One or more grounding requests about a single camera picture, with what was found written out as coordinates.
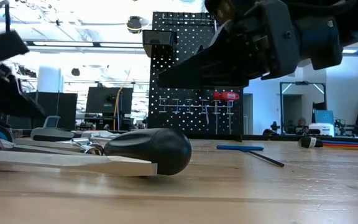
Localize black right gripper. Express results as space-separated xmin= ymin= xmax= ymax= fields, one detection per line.
xmin=157 ymin=0 xmax=301 ymax=90

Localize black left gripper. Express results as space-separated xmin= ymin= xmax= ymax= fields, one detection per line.
xmin=0 ymin=29 xmax=46 ymax=121

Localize large black handle screwdriver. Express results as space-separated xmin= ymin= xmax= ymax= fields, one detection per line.
xmin=103 ymin=127 xmax=193 ymax=176

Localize white cylinder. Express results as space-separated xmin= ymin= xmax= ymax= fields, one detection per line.
xmin=37 ymin=65 xmax=64 ymax=93

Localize grey office chair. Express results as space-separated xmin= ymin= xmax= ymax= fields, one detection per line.
xmin=43 ymin=115 xmax=61 ymax=128

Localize black partition panels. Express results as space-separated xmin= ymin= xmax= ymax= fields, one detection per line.
xmin=6 ymin=91 xmax=78 ymax=130

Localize black pegboard bin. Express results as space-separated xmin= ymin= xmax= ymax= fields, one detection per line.
xmin=142 ymin=30 xmax=178 ymax=58

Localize black metal pegboard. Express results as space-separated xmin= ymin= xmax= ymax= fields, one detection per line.
xmin=149 ymin=11 xmax=245 ymax=141

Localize long silver socket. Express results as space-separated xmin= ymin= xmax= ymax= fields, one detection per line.
xmin=70 ymin=138 xmax=90 ymax=147

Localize person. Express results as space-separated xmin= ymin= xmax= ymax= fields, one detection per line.
xmin=295 ymin=117 xmax=309 ymax=134

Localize small silver socket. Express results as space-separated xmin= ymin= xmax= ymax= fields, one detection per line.
xmin=84 ymin=141 xmax=104 ymax=156

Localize blue box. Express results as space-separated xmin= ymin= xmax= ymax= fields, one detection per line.
xmin=314 ymin=110 xmax=334 ymax=124

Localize white device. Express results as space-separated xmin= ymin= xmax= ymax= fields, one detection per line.
xmin=308 ymin=123 xmax=335 ymax=137

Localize silver wire tool rack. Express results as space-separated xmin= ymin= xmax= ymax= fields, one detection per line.
xmin=158 ymin=97 xmax=235 ymax=114

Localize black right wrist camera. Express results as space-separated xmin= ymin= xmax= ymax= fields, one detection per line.
xmin=204 ymin=0 xmax=260 ymax=34

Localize black metal rack frame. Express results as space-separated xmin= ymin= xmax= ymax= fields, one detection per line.
xmin=280 ymin=81 xmax=327 ymax=134

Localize blue T-handle hex key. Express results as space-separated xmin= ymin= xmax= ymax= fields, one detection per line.
xmin=216 ymin=144 xmax=285 ymax=168

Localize black aluminium table frame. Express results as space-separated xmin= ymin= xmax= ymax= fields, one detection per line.
xmin=29 ymin=129 xmax=358 ymax=144

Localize yellow hanging cable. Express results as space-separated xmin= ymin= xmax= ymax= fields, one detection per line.
xmin=113 ymin=70 xmax=132 ymax=131

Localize cable bundle end connector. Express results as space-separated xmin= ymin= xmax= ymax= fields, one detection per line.
xmin=298 ymin=136 xmax=324 ymax=149

